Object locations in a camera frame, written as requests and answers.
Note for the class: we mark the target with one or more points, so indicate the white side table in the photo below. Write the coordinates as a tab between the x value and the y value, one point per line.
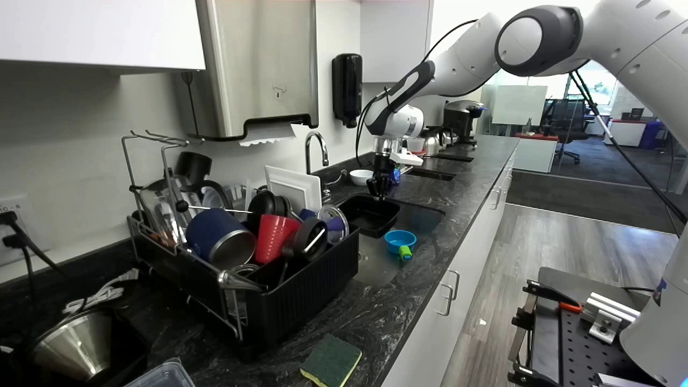
533	152

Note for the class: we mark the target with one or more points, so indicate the black coffee maker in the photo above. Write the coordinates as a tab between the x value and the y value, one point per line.
462	120

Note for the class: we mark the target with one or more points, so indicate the white crumpled paper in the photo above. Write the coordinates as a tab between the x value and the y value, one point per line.
99	292

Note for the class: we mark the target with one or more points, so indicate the steel paper towel dispenser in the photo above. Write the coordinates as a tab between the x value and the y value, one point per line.
259	65

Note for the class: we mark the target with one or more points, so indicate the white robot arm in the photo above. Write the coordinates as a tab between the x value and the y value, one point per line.
630	43

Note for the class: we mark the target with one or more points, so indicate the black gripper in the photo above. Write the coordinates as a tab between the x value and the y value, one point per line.
384	159

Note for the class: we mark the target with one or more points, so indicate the white plate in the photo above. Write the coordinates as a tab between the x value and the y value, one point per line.
293	187

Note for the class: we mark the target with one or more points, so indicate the black cup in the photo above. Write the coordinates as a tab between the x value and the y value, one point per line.
193	167

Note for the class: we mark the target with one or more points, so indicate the black office chair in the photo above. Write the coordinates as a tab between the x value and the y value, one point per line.
562	115

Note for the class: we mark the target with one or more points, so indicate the black mug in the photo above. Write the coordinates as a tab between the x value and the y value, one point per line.
304	236

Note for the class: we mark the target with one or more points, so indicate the white board panel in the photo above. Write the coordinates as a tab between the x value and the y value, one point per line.
519	105

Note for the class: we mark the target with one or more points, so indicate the chrome sink faucet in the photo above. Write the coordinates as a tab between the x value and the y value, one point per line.
307	151

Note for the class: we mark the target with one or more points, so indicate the white wall outlet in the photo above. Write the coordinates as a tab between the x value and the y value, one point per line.
23	206

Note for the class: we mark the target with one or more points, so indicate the white lower cabinets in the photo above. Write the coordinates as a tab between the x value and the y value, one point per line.
421	356

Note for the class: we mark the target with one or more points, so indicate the green and yellow sponge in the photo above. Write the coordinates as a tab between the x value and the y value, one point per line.
331	362

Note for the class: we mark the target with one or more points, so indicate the black round pan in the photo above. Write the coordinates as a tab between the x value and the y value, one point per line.
266	204

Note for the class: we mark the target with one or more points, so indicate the black flat countertop appliance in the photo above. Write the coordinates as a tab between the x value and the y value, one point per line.
452	154
433	173

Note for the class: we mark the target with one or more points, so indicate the red plastic cup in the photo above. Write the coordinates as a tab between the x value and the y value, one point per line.
273	236

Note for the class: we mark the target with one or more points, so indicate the aluminium bracket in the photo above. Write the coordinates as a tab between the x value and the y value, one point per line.
609	315

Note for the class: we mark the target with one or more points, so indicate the black tool cart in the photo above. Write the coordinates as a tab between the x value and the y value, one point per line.
573	356

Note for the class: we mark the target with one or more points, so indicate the black dish rack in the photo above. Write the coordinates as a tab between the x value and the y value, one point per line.
301	292

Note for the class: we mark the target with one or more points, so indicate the navy blue steel mug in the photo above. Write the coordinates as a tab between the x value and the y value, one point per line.
212	233

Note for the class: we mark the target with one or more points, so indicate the stainless steel conical vessel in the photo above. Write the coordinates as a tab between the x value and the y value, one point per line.
72	347

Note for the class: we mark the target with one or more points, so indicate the white upper wall cabinet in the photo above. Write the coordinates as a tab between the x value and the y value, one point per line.
92	33

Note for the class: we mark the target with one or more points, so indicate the stainless steel sink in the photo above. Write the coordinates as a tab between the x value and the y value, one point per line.
421	216

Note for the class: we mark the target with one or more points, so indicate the black wall soap dispenser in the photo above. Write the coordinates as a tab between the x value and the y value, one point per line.
346	86

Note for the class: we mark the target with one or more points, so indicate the small white bowl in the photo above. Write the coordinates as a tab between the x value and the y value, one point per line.
360	176

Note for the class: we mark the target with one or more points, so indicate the blue dish soap bottle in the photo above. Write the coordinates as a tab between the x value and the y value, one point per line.
396	176

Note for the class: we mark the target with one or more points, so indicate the clear drinking glass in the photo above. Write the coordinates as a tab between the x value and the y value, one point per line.
335	225

